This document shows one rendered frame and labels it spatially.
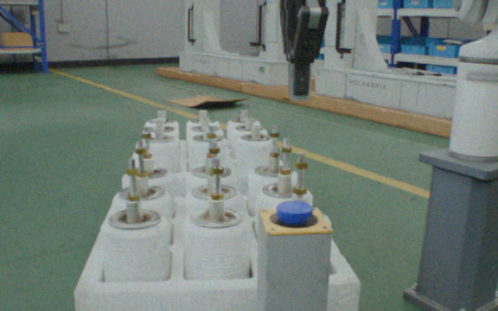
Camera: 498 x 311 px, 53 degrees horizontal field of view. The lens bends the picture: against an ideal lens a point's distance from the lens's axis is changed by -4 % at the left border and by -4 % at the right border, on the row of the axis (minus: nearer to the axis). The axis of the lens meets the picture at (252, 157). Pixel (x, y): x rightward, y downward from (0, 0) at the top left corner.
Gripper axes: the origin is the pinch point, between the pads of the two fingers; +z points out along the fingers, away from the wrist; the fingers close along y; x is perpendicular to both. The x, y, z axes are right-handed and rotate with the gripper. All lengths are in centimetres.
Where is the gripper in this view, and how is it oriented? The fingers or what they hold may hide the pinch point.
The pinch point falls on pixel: (299, 82)
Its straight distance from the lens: 53.5
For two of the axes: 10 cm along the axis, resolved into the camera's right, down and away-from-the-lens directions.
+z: -0.1, 9.7, 2.6
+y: 1.1, 2.6, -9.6
